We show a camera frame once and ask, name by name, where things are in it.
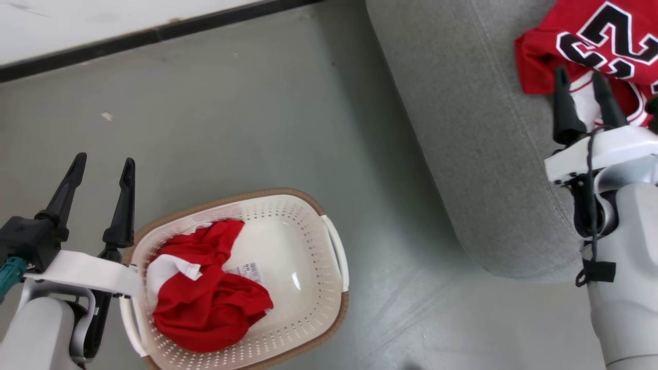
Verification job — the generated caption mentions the red jersey with number print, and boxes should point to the red jersey with number print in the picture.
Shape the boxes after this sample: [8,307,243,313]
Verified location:
[515,0,658,128]

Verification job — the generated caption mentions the thin black cable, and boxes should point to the thin black cable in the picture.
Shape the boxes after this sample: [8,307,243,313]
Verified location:
[575,125,617,288]

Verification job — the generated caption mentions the grey fabric cushion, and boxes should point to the grey fabric cushion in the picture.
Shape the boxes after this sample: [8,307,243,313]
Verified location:
[365,0,658,283]

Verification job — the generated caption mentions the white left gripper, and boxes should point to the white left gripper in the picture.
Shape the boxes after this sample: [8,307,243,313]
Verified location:
[25,152,144,361]

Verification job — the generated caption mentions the black cable strap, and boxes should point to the black cable strap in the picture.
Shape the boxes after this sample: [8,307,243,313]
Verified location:
[582,261,617,284]

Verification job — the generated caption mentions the white barcode label sticker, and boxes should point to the white barcode label sticker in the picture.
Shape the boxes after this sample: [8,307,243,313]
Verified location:
[224,261,266,286]

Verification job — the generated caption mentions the teal cable connector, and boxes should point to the teal cable connector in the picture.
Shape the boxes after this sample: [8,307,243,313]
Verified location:
[0,256,28,304]

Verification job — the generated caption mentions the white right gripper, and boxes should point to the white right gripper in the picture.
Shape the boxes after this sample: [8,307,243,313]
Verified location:
[543,65,658,240]

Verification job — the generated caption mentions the cream perforated laundry basket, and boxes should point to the cream perforated laundry basket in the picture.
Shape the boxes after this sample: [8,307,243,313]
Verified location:
[119,188,351,370]

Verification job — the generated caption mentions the red and white garment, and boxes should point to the red and white garment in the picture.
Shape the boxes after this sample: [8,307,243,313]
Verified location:
[145,219,275,354]

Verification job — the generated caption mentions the black baseboard strip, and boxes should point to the black baseboard strip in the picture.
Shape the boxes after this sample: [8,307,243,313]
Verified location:
[0,0,325,84]

